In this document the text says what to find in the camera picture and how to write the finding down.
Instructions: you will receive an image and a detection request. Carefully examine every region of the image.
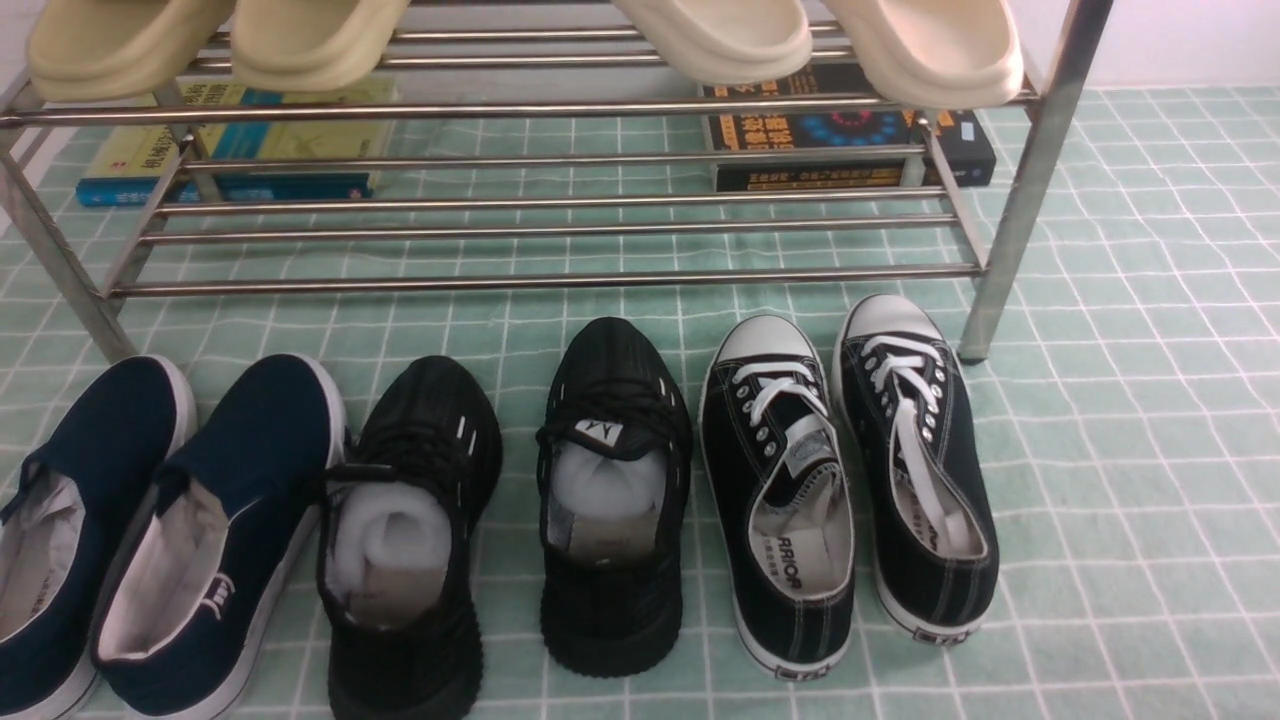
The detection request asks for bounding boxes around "black knit sneaker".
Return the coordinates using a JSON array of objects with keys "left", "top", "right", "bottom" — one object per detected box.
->
[
  {"left": 316, "top": 355, "right": 503, "bottom": 719},
  {"left": 536, "top": 316, "right": 692, "bottom": 678}
]

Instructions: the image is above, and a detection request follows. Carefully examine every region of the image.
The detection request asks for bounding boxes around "metal shoe rack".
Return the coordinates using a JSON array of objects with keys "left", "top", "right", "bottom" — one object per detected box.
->
[{"left": 3, "top": 1, "right": 1112, "bottom": 365}]

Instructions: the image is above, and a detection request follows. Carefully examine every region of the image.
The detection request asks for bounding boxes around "black canvas sneaker left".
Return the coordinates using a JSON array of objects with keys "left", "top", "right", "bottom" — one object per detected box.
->
[{"left": 698, "top": 314, "right": 856, "bottom": 682}]

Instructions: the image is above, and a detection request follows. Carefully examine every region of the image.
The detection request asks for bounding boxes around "black canvas sneaker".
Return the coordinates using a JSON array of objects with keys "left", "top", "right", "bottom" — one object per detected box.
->
[
  {"left": 832, "top": 293, "right": 1000, "bottom": 646},
  {"left": 698, "top": 314, "right": 856, "bottom": 682}
]

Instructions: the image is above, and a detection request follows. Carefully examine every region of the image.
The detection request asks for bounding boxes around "black canvas sneaker right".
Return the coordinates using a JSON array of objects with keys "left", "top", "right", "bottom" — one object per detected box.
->
[{"left": 832, "top": 293, "right": 1000, "bottom": 646}]

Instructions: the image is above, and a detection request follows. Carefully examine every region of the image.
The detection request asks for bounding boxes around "cream slipper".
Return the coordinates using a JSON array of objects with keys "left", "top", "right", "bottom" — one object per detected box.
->
[
  {"left": 824, "top": 1, "right": 1024, "bottom": 110},
  {"left": 613, "top": 1, "right": 813, "bottom": 86}
]

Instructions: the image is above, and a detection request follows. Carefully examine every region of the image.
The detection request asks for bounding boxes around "black book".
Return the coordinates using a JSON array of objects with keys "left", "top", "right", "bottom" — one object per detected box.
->
[{"left": 699, "top": 61, "right": 997, "bottom": 193}]

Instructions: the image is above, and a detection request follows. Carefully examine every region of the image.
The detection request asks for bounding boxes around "cream slipper far right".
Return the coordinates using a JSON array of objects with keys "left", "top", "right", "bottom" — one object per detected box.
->
[{"left": 824, "top": 1, "right": 1024, "bottom": 110}]

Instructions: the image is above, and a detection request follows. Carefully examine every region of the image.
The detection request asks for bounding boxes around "yellow and blue book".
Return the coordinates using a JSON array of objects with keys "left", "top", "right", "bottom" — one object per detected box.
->
[{"left": 76, "top": 77, "right": 399, "bottom": 208}]

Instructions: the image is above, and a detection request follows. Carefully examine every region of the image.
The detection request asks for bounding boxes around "navy slip-on shoe right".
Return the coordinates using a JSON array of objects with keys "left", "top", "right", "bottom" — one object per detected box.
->
[{"left": 90, "top": 354, "right": 347, "bottom": 719}]

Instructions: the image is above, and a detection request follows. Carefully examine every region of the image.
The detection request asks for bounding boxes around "navy slip-on shoe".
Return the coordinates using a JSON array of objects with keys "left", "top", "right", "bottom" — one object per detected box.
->
[
  {"left": 1, "top": 356, "right": 197, "bottom": 719},
  {"left": 90, "top": 354, "right": 347, "bottom": 719}
]

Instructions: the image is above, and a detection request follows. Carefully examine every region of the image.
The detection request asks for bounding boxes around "beige slipper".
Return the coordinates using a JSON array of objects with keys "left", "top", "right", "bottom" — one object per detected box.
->
[
  {"left": 26, "top": 1, "right": 236, "bottom": 102},
  {"left": 230, "top": 1, "right": 411, "bottom": 92}
]

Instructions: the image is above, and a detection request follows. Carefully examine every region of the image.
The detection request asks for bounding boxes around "navy slip-on shoe left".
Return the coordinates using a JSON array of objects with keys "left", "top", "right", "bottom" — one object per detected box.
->
[{"left": 1, "top": 356, "right": 197, "bottom": 719}]

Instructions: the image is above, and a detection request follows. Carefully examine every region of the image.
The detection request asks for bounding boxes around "beige slipper far left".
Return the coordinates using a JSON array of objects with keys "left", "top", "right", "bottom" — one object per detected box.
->
[{"left": 26, "top": 1, "right": 236, "bottom": 102}]

